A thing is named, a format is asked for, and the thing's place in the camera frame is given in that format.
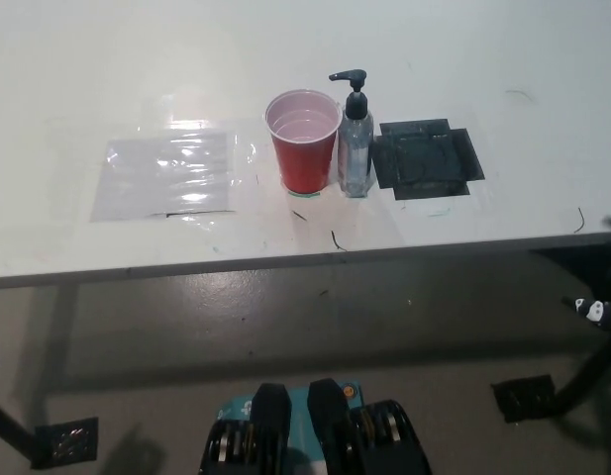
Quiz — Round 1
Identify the clear plastic sheet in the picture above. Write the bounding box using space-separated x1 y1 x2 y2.
89 129 259 224

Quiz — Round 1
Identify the red plastic cup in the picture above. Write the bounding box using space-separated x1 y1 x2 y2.
263 88 343 195

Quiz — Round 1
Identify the black table frame beam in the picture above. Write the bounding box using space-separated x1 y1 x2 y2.
530 244 611 303

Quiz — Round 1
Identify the clear soap bottle black pump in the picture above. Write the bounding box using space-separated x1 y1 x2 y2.
328 68 375 200

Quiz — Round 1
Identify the black table leg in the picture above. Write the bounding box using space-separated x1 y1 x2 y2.
555 326 611 417
0 395 39 461

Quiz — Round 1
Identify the black teal robot body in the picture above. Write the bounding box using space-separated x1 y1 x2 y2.
199 378 433 475

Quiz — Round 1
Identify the black tape square patch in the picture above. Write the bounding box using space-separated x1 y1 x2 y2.
371 117 486 201

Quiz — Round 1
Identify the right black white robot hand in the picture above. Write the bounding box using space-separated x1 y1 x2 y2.
560 194 611 333

